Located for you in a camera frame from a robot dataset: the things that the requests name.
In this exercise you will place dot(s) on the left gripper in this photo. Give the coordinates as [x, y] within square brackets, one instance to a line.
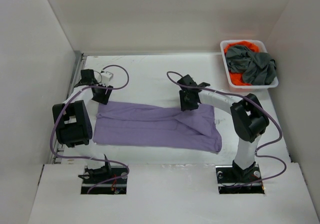
[104, 99]

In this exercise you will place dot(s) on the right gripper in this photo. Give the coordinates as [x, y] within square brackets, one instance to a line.
[184, 106]

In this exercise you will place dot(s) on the purple t-shirt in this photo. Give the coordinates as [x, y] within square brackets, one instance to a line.
[129, 124]

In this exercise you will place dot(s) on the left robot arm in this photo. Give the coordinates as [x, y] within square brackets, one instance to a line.
[75, 129]

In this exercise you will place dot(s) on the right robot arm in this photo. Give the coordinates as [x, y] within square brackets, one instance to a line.
[249, 121]

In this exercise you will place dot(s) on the orange t-shirt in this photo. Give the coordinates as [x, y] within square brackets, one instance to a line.
[236, 78]

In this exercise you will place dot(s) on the white plastic laundry basket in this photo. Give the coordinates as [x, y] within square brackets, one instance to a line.
[245, 88]

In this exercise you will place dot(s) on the grey t-shirt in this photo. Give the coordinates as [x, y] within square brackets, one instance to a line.
[256, 68]

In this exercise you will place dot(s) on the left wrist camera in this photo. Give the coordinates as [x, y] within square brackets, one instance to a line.
[106, 77]

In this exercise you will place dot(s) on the aluminium rail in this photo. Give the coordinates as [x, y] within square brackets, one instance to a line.
[55, 156]

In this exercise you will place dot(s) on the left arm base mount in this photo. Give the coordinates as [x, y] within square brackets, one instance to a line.
[105, 180]

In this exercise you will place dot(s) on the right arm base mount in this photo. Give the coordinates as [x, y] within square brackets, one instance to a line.
[229, 183]

